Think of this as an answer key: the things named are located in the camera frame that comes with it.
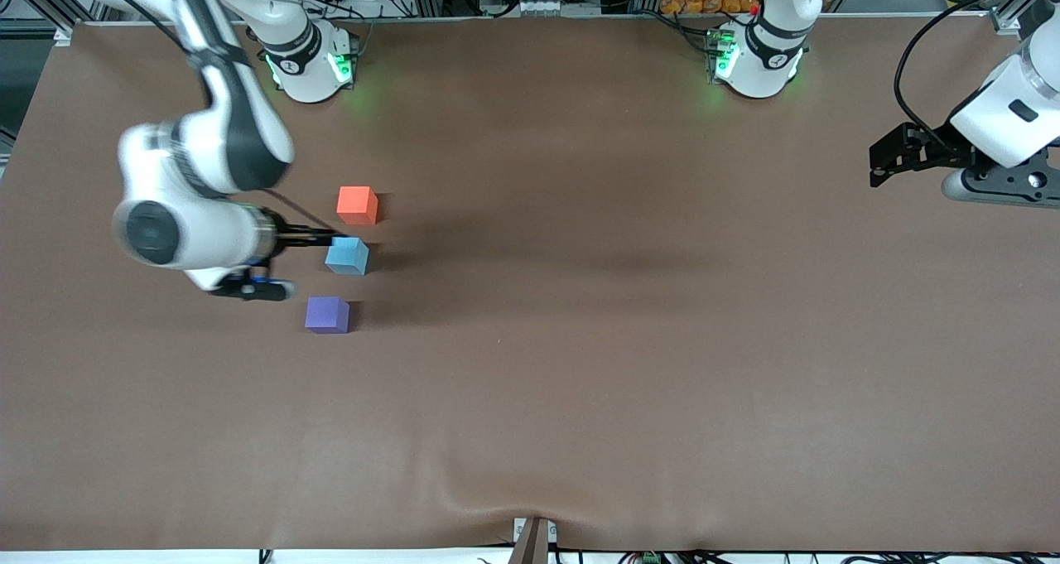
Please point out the light blue foam block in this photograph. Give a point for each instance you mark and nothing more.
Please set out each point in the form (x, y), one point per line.
(347, 256)

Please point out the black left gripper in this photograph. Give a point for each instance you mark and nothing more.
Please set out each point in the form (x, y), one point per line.
(934, 151)

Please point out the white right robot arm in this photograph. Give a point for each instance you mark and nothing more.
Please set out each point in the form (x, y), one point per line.
(199, 216)

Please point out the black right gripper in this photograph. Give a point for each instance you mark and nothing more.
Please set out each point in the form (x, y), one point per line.
(287, 234)

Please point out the orange foam block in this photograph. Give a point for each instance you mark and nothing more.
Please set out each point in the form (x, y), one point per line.
(357, 203)

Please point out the brown table cloth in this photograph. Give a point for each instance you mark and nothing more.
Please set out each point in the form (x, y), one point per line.
(538, 382)

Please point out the brown camera mount bracket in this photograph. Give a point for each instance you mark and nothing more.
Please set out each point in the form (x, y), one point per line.
(532, 543)

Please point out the purple foam block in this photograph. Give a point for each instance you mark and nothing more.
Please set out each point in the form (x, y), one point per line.
(325, 313)

